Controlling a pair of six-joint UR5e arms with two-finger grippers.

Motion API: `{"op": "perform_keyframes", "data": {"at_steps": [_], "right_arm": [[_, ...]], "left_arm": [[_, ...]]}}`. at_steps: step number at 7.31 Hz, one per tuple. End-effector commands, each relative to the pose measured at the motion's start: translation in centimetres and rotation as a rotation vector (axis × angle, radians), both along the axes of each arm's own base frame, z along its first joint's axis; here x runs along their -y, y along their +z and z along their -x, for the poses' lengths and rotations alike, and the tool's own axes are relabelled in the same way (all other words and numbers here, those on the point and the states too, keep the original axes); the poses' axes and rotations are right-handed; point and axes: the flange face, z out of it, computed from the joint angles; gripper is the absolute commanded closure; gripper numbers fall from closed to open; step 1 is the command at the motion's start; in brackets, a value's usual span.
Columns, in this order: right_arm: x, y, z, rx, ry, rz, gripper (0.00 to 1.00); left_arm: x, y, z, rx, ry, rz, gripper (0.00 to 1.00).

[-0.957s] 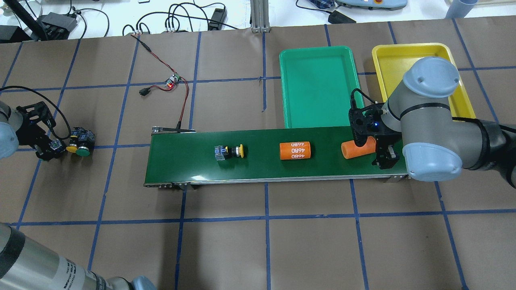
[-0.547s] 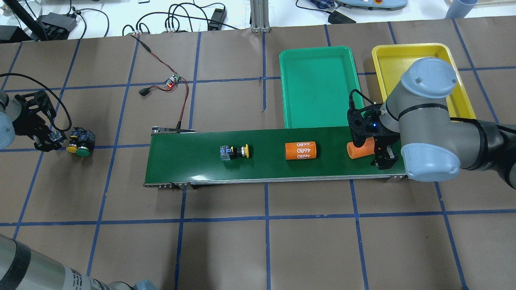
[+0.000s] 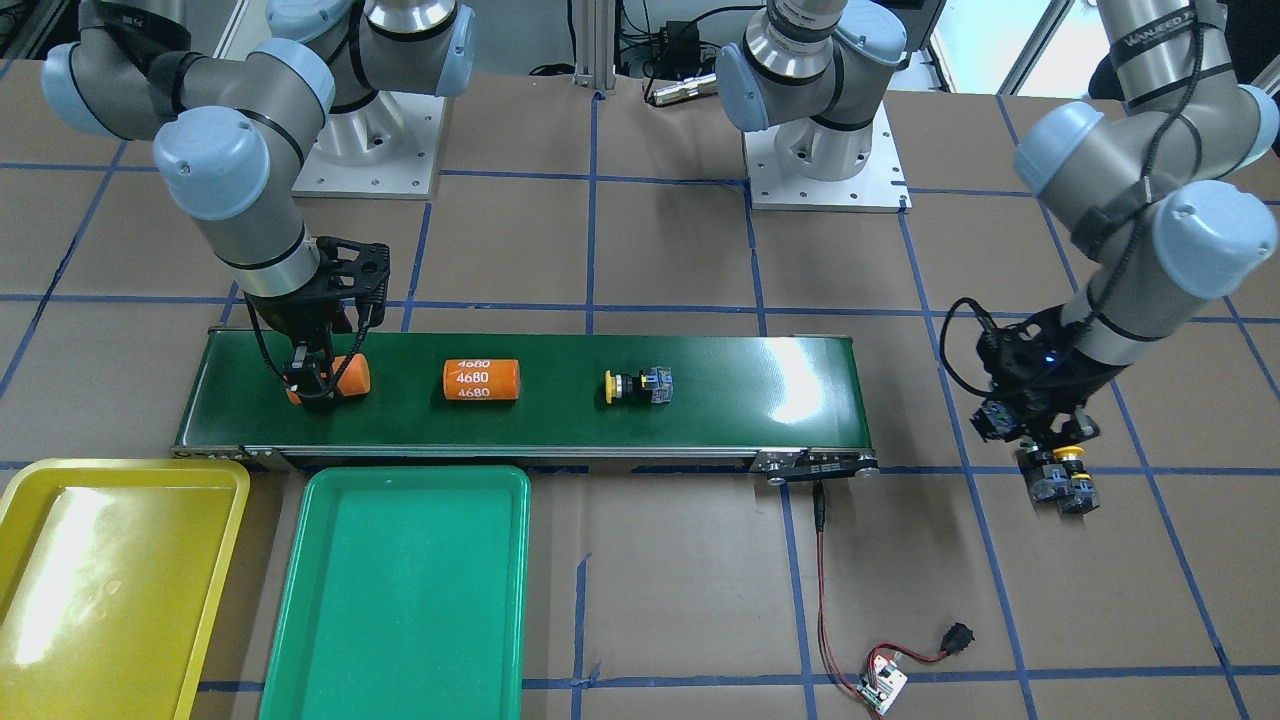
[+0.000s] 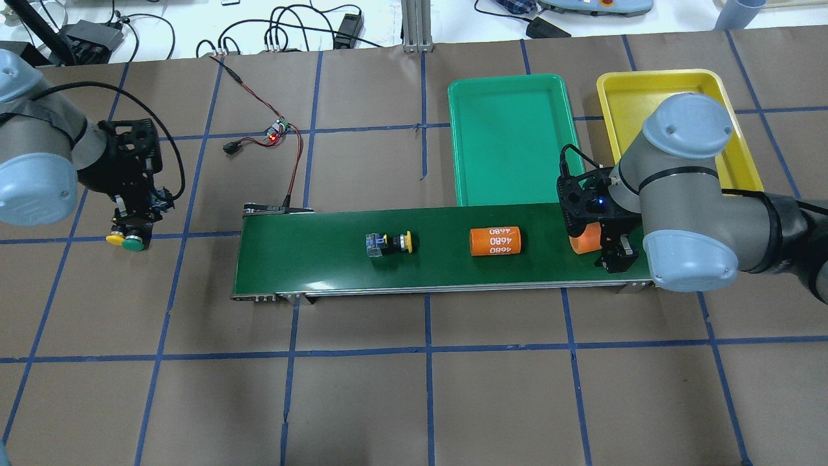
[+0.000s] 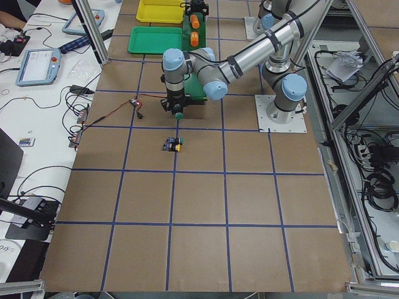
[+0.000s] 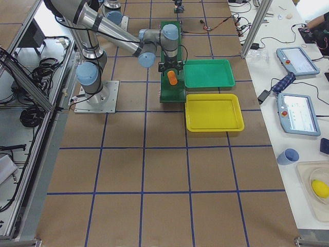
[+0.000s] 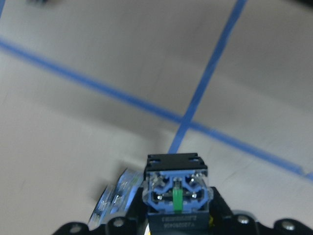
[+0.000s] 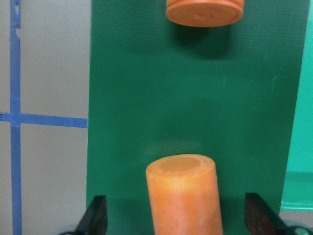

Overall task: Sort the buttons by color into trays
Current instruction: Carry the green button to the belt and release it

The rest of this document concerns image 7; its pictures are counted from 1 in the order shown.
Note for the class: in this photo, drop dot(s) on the green push button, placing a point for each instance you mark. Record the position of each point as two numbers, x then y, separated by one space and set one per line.
176 194

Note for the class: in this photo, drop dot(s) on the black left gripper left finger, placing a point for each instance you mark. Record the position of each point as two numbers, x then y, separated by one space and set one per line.
134 222

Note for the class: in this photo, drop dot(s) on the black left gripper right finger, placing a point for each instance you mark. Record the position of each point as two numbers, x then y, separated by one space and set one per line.
227 222

